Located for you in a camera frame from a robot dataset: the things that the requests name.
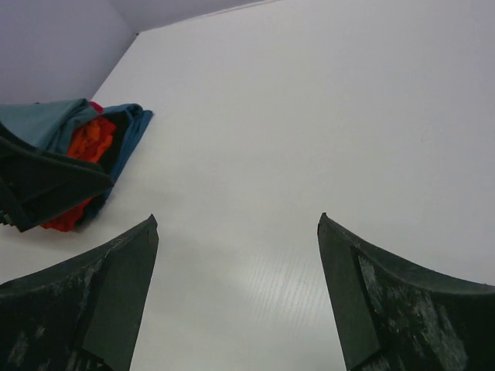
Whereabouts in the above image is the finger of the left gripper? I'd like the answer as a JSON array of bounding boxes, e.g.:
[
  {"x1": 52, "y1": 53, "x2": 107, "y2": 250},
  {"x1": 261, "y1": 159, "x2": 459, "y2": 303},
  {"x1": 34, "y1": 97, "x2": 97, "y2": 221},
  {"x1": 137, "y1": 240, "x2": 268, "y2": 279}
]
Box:
[{"x1": 1, "y1": 137, "x2": 114, "y2": 232}]

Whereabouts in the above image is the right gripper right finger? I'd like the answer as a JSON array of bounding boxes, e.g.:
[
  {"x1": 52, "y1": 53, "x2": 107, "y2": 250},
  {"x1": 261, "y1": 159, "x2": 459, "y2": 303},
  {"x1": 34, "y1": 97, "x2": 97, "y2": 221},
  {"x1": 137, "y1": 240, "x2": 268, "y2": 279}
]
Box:
[{"x1": 317, "y1": 215, "x2": 494, "y2": 370}]

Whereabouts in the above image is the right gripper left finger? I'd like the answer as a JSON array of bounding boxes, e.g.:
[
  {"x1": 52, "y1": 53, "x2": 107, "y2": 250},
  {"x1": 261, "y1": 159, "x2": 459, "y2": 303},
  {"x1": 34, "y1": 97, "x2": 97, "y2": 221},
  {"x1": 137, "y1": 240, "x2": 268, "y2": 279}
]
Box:
[{"x1": 1, "y1": 216, "x2": 159, "y2": 370}]

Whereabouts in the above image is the grey-blue t shirt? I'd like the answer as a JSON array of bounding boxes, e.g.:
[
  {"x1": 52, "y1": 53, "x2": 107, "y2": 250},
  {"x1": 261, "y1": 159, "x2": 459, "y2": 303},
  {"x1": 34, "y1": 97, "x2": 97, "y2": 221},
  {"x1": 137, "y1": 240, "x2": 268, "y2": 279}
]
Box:
[{"x1": 1, "y1": 99, "x2": 99, "y2": 155}]

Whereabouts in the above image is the folded orange t shirt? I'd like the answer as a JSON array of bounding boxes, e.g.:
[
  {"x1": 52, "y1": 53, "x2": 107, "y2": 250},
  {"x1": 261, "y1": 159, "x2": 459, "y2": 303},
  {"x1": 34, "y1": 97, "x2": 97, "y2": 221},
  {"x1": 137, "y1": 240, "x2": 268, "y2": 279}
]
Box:
[{"x1": 41, "y1": 117, "x2": 117, "y2": 232}]

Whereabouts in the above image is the folded magenta t shirt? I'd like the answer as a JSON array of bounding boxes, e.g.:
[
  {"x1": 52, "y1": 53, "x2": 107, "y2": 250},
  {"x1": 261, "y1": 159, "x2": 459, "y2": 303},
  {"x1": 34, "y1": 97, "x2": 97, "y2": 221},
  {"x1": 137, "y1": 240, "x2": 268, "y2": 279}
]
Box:
[{"x1": 89, "y1": 101, "x2": 104, "y2": 115}]

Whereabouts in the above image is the folded black t shirt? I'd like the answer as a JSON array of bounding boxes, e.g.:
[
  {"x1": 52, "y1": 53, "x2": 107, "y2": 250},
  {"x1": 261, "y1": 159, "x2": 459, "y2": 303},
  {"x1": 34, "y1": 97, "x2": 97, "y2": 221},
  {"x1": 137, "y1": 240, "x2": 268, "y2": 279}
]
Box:
[{"x1": 98, "y1": 111, "x2": 129, "y2": 175}]

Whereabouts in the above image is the folded blue t shirt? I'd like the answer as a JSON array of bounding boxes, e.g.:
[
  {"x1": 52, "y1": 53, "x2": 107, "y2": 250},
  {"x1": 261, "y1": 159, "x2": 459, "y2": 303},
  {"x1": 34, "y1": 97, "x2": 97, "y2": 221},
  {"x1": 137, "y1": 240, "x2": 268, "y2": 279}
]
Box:
[{"x1": 79, "y1": 102, "x2": 154, "y2": 229}]

